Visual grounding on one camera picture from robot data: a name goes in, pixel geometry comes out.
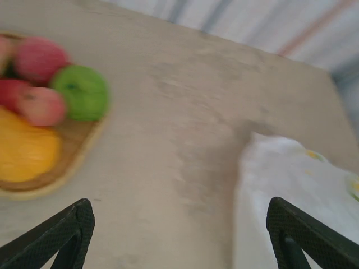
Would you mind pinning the pale pink wax apple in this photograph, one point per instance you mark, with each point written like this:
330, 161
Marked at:
3, 50

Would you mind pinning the small pink apple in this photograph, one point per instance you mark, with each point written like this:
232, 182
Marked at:
42, 107

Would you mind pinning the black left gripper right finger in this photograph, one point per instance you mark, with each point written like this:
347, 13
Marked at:
311, 241

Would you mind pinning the yellow orange pear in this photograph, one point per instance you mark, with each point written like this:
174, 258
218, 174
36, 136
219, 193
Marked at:
25, 151

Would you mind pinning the white lemon print plastic bag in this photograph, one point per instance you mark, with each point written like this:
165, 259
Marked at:
280, 179

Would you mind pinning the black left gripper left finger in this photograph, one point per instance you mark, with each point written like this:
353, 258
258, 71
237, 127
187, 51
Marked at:
42, 243

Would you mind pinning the woven bamboo basket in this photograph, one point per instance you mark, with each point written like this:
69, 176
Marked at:
75, 145

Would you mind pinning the green apple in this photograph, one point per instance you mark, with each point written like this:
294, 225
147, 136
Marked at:
82, 93

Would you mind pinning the fuzzy pink peach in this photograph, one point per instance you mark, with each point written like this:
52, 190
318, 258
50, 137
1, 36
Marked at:
39, 60

